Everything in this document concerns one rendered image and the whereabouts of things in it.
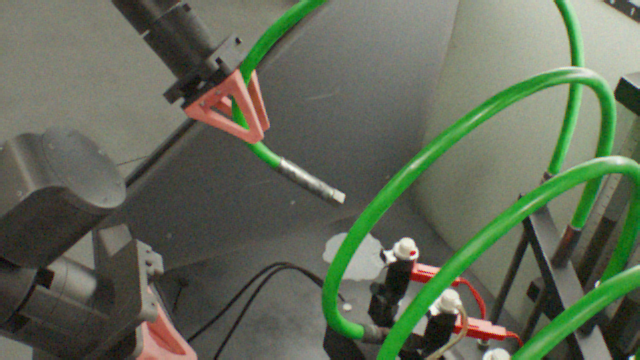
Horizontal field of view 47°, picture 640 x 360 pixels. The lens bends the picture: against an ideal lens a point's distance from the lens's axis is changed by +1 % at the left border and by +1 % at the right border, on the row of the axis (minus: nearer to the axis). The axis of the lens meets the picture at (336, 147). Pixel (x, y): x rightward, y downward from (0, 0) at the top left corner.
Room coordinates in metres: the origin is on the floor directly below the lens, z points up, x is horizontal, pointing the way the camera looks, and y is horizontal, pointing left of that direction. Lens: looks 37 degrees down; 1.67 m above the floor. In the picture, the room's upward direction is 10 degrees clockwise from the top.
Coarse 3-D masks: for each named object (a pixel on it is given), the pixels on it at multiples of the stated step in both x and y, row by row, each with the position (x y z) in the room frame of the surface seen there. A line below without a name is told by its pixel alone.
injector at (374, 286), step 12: (396, 252) 0.59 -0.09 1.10; (396, 264) 0.58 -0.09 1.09; (408, 264) 0.58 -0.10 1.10; (396, 276) 0.58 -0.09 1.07; (408, 276) 0.58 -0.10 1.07; (372, 288) 0.57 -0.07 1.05; (384, 288) 0.58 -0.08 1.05; (396, 288) 0.58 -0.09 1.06; (384, 300) 0.59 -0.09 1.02; (396, 300) 0.58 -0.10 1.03; (384, 312) 0.58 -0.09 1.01; (396, 312) 0.59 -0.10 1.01; (384, 324) 0.58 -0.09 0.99
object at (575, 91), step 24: (312, 0) 0.63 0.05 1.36; (552, 0) 0.69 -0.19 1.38; (288, 24) 0.63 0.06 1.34; (576, 24) 0.69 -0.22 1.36; (264, 48) 0.62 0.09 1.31; (576, 48) 0.69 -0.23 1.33; (240, 72) 0.62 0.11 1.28; (576, 96) 0.70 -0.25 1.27; (240, 120) 0.62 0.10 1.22; (552, 168) 0.70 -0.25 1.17
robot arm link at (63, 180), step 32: (64, 128) 0.32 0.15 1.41; (0, 160) 0.28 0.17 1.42; (32, 160) 0.28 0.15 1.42; (64, 160) 0.30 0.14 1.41; (96, 160) 0.32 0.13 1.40; (0, 192) 0.27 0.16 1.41; (32, 192) 0.26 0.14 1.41; (64, 192) 0.28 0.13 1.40; (96, 192) 0.29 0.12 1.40; (0, 224) 0.26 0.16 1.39; (32, 224) 0.27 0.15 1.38; (64, 224) 0.27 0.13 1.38; (96, 224) 0.29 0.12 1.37; (32, 256) 0.27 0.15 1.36
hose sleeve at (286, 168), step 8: (280, 160) 0.63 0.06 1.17; (288, 160) 0.64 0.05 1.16; (280, 168) 0.63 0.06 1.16; (288, 168) 0.63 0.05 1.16; (296, 168) 0.64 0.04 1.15; (288, 176) 0.63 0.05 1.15; (296, 176) 0.63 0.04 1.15; (304, 176) 0.64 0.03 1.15; (312, 176) 0.64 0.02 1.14; (304, 184) 0.63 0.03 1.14; (312, 184) 0.64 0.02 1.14; (320, 184) 0.64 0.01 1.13; (312, 192) 0.64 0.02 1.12; (320, 192) 0.64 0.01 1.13; (328, 192) 0.64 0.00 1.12
